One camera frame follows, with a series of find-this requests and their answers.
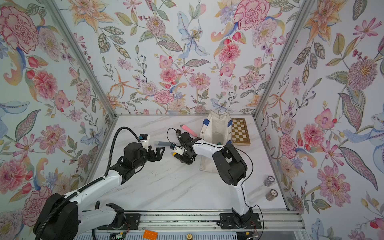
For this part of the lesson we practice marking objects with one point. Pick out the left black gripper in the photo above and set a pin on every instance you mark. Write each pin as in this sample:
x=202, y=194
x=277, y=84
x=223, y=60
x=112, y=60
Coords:
x=159, y=156

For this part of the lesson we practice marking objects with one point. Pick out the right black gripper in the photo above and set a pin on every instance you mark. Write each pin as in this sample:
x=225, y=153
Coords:
x=183, y=159

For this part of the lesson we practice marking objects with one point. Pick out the grey blue utility knife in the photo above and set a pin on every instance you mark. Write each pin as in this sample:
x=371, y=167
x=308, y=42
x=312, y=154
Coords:
x=163, y=143

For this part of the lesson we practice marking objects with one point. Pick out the white canvas cartoon pouch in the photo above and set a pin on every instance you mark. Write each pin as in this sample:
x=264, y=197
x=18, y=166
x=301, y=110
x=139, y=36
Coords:
x=217, y=129

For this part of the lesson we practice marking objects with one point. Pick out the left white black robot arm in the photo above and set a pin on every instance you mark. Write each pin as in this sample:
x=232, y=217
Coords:
x=63, y=217

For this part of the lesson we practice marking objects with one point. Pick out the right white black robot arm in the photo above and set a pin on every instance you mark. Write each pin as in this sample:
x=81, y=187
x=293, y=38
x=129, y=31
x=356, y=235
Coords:
x=230, y=166

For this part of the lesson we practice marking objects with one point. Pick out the wooden chessboard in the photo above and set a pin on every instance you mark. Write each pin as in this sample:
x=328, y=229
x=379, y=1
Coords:
x=240, y=134

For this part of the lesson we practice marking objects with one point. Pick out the orange plastic block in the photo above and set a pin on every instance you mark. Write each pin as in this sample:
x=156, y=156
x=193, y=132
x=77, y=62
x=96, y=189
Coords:
x=150, y=235

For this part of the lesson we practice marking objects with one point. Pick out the grey thread spool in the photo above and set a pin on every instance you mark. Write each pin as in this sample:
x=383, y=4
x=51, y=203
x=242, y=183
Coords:
x=269, y=181

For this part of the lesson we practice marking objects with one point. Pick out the brown thread spool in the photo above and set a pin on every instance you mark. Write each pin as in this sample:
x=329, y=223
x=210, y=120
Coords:
x=271, y=194

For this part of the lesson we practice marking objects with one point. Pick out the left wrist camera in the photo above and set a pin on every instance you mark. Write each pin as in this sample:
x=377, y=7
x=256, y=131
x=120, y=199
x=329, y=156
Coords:
x=144, y=139

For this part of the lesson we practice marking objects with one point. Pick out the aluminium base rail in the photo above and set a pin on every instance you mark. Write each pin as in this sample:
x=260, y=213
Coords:
x=208, y=221

